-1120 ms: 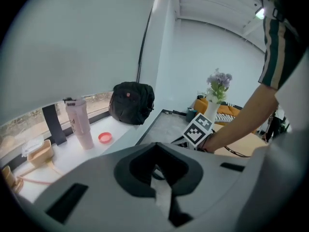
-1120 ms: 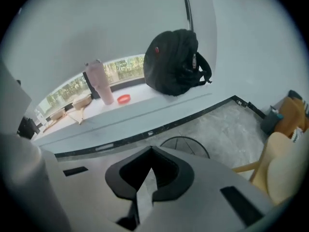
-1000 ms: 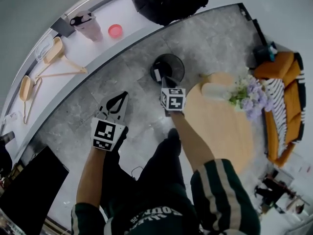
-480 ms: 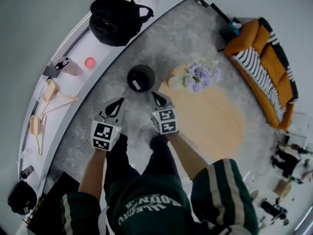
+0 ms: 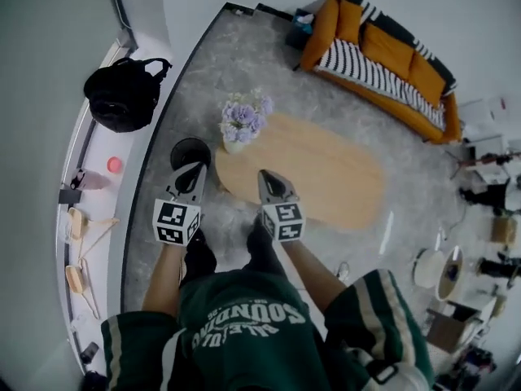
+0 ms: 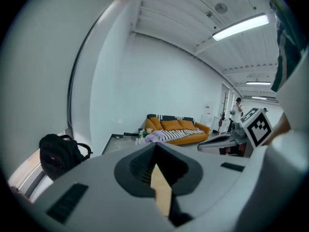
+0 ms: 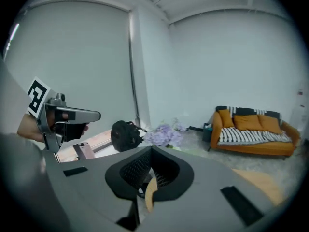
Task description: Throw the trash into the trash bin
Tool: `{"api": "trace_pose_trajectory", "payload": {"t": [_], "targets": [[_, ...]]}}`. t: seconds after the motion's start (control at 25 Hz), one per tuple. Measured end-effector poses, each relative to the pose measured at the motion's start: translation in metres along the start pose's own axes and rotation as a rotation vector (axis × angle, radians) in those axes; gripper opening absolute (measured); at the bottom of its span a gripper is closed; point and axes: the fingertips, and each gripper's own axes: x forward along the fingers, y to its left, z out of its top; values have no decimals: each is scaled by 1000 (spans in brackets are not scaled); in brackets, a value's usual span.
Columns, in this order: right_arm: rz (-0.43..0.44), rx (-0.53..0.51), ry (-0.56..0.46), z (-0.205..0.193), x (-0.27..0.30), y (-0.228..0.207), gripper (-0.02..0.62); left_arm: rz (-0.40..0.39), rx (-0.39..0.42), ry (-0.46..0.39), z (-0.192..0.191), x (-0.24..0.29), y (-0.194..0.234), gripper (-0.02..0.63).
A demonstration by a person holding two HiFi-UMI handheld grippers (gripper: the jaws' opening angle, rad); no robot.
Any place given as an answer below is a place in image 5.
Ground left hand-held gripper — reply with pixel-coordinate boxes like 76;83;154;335
152;164;208;247

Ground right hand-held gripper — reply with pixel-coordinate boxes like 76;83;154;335
257;170;307;244

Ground black waste bin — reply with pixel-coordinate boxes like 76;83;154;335
169;137;212;174

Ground person's right forearm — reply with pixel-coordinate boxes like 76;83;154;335
280;238;347;313

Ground person's left forearm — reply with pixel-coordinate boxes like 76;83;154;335
141;240;188;313

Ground wooden coffee table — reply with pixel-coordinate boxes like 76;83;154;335
214;112;387;231

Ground person's black trousers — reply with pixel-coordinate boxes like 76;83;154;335
181;213;286;288

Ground white flower vase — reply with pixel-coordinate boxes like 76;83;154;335
222;138;247;156

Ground purple flower bouquet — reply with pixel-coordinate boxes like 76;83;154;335
219;90;274;144

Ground pink tumbler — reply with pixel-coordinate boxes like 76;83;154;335
69;168;111;191

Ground black backpack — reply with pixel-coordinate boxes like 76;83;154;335
83;57;173;134

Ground person's green sweatshirt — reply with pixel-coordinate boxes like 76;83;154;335
100;269;435;391

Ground black and white striped blanket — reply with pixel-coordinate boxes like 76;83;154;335
315;0;457;125

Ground dark storage bin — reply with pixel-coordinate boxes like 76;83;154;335
286;9;315;51

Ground round white side table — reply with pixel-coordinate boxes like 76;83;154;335
413;245;465;303

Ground orange sofa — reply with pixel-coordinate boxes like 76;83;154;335
300;0;463;145

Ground black phone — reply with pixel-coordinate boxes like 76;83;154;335
80;342;100;364

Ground small black bag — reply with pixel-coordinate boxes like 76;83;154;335
81;371;107;391

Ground cardboard box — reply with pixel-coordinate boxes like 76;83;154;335
425;303;484;352

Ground white side desk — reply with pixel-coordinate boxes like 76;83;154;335
462;95;521;146

